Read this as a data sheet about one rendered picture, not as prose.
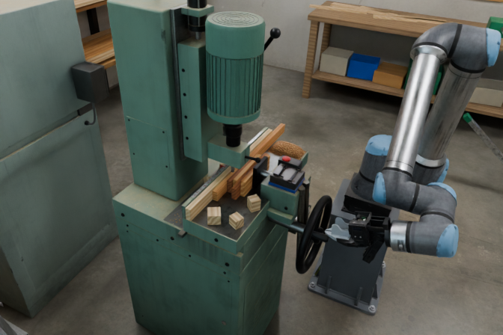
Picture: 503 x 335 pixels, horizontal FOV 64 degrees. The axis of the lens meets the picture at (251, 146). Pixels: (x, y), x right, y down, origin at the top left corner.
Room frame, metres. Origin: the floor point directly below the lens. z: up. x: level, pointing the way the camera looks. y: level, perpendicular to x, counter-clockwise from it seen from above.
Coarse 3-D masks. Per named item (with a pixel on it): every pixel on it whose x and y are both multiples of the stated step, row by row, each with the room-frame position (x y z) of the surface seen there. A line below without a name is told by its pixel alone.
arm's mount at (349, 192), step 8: (352, 192) 1.47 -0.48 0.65; (344, 200) 1.44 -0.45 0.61; (352, 200) 1.43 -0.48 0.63; (360, 200) 1.41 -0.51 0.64; (368, 200) 1.41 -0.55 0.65; (344, 208) 1.44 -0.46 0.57; (352, 208) 1.43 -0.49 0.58; (360, 208) 1.41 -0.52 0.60; (368, 208) 1.40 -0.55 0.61; (376, 208) 1.39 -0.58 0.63; (384, 208) 1.37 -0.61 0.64; (384, 216) 1.38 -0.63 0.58
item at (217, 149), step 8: (216, 136) 1.22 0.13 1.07; (224, 136) 1.23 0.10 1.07; (208, 144) 1.18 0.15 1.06; (216, 144) 1.17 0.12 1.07; (224, 144) 1.17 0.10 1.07; (240, 144) 1.18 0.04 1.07; (248, 144) 1.18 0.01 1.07; (208, 152) 1.18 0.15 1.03; (216, 152) 1.17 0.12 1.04; (224, 152) 1.15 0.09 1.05; (232, 152) 1.14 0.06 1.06; (240, 152) 1.13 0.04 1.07; (248, 152) 1.17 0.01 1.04; (216, 160) 1.17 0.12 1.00; (224, 160) 1.15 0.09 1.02; (232, 160) 1.14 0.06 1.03; (240, 160) 1.13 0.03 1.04; (248, 160) 1.17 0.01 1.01; (240, 168) 1.13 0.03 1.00
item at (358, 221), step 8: (360, 216) 0.92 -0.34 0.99; (368, 216) 0.90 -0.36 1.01; (376, 216) 0.90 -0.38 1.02; (352, 224) 0.88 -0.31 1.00; (360, 224) 0.87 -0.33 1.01; (368, 224) 0.88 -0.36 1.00; (376, 224) 0.88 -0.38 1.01; (384, 224) 0.85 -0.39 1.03; (352, 232) 0.88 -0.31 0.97; (360, 232) 0.87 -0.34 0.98; (368, 232) 0.87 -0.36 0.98; (376, 232) 0.86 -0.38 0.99; (384, 232) 0.85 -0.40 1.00; (360, 240) 0.86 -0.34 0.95; (368, 240) 0.85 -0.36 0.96; (384, 240) 0.85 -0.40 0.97
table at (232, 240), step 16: (272, 144) 1.45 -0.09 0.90; (272, 160) 1.33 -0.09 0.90; (304, 160) 1.37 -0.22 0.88; (256, 192) 1.13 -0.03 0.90; (224, 208) 1.03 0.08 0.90; (240, 208) 1.04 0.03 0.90; (272, 208) 1.08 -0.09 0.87; (192, 224) 0.96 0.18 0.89; (224, 224) 0.95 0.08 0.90; (256, 224) 1.00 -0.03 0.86; (288, 224) 1.03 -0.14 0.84; (208, 240) 0.93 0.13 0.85; (224, 240) 0.90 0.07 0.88; (240, 240) 0.90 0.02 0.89
